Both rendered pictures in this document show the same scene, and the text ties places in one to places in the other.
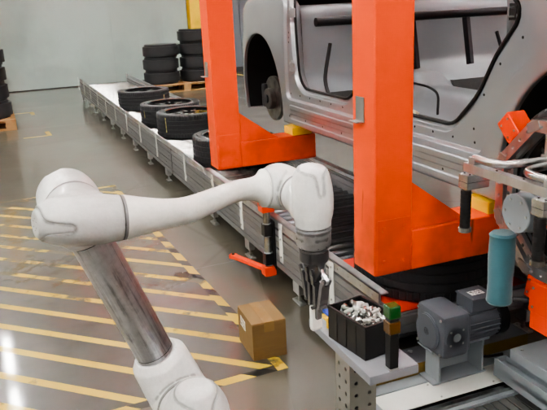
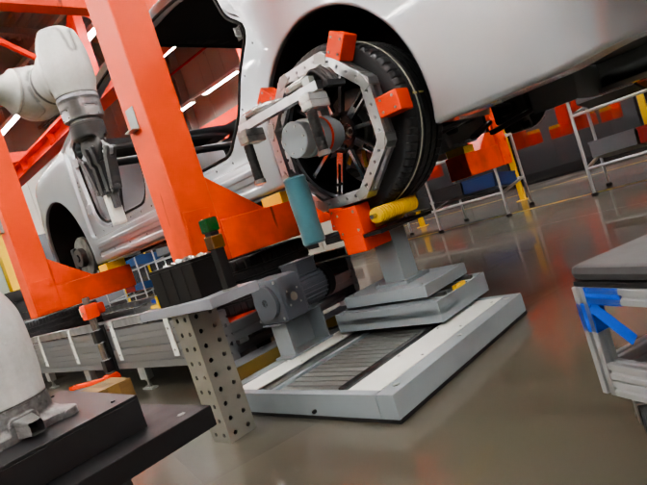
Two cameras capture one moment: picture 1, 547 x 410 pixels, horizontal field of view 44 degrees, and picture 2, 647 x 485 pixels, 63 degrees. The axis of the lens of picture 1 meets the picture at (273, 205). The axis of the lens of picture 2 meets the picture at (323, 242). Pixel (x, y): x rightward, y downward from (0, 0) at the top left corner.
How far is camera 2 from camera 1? 1.02 m
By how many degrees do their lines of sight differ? 28
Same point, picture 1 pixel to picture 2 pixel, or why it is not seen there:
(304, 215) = (58, 73)
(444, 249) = (256, 236)
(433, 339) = (273, 306)
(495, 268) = (298, 207)
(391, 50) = (142, 55)
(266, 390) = not seen: hidden behind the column
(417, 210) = (219, 202)
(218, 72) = (13, 224)
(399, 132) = (174, 128)
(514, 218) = (295, 144)
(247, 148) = (64, 290)
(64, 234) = not seen: outside the picture
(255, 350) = not seen: hidden behind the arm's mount
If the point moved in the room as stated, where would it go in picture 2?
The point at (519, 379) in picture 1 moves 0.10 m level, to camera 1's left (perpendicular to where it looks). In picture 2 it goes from (361, 316) to (340, 325)
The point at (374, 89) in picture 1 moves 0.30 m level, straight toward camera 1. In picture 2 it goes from (138, 89) to (130, 59)
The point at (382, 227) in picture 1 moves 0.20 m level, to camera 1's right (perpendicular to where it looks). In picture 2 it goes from (189, 217) to (238, 203)
